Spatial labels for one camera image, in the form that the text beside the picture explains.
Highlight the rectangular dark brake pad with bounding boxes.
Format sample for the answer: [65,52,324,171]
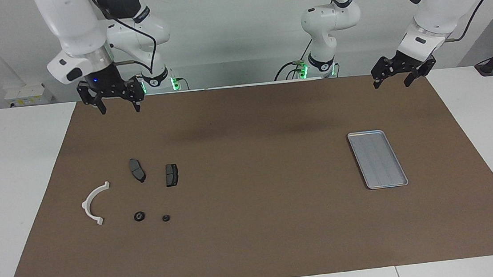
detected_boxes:
[164,163,180,188]

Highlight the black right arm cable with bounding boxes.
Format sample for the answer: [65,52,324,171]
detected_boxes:
[88,0,160,80]

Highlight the black left base cables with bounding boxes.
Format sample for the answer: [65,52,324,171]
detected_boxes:
[271,39,316,82]

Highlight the silver metal tray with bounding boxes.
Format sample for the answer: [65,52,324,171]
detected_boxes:
[346,128,409,192]

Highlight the curved dark brake pad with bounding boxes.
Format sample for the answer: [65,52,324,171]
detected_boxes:
[128,157,147,184]

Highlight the brown table mat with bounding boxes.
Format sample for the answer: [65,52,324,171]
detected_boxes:
[0,64,493,277]

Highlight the white power strip box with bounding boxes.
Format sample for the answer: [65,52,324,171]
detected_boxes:
[3,82,54,108]

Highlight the white curved plastic bracket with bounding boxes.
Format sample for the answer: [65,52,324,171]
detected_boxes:
[80,181,114,227]

